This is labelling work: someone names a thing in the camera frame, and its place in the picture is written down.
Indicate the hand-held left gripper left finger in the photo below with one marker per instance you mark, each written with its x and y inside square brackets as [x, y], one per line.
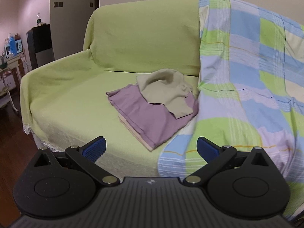
[95, 148]

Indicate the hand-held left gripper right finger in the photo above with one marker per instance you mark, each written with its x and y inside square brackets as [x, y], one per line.
[206, 148]

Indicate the beige pillow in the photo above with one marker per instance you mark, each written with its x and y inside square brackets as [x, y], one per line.
[161, 87]

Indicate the pale pink folded garment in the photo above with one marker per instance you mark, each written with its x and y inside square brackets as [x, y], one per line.
[134, 132]

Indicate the green covered sofa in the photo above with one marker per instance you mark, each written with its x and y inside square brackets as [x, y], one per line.
[71, 95]

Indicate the purple folded garment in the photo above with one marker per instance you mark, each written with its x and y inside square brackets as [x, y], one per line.
[147, 116]

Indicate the plaid bed sheet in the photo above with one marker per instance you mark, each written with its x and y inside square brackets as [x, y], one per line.
[249, 52]

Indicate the black cabinet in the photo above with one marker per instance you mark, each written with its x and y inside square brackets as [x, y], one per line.
[40, 47]

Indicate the white side table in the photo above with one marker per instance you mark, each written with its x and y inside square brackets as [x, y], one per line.
[13, 63]

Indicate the blue microwave oven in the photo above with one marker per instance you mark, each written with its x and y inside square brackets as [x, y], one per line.
[14, 48]

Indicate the clear plastic bottle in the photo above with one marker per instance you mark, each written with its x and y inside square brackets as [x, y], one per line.
[38, 20]

